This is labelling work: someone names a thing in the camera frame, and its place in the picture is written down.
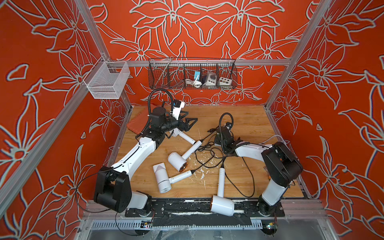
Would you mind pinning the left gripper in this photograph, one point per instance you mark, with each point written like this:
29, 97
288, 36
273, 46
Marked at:
185, 128

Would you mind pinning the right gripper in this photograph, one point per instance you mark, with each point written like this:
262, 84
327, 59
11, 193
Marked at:
216, 139

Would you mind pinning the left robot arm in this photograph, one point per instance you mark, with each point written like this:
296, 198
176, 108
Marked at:
113, 186

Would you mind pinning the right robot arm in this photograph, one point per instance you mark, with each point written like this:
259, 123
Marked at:
282, 166

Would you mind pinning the white hair dryer middle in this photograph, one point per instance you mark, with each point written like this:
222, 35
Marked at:
180, 162

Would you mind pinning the white adapter box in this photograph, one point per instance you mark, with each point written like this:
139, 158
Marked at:
211, 79

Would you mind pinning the blue small box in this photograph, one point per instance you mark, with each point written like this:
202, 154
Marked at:
197, 76

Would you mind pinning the orange plastic tool case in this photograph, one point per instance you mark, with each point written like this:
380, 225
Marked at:
138, 120

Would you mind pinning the white socket cube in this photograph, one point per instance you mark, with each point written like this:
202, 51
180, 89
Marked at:
225, 83

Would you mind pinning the white hair dryer front left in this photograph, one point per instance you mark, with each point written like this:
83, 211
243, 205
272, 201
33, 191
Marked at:
163, 181

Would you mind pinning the white hair dryer front right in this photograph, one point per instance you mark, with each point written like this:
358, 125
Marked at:
220, 204

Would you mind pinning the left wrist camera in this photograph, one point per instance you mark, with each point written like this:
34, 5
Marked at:
177, 107

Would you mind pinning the black wire wall basket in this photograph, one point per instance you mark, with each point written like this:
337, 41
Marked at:
178, 73

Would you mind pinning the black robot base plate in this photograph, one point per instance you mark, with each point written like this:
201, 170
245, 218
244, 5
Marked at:
164, 206

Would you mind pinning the clear plastic wall bin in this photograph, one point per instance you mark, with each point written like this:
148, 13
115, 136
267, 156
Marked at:
107, 80

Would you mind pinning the aluminium frame post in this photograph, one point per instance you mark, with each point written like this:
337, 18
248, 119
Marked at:
93, 29

